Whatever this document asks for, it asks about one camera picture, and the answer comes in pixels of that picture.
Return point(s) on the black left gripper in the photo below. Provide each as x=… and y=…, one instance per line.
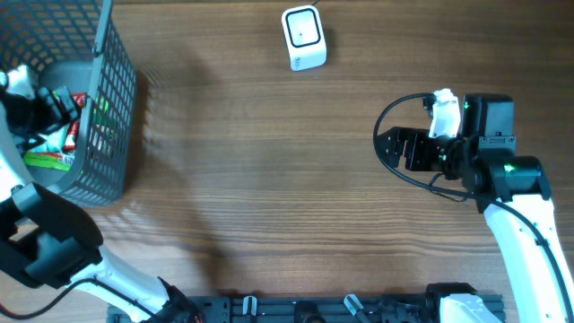
x=54, y=109

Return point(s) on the red stick sachet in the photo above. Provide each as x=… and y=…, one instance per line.
x=70, y=142

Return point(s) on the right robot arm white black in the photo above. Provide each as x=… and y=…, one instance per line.
x=465, y=149

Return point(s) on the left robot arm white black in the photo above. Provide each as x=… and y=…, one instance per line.
x=48, y=240

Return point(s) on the black mounting rail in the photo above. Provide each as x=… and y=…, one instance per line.
x=389, y=308

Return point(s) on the grey plastic mesh basket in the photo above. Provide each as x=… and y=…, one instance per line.
x=75, y=44

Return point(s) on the white barcode scanner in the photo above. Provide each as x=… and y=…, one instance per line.
x=304, y=37

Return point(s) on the teal snack packet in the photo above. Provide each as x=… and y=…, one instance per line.
x=54, y=143

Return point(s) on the green Haribo candy bag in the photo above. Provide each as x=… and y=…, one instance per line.
x=56, y=161

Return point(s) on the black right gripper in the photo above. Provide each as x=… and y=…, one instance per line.
x=415, y=149

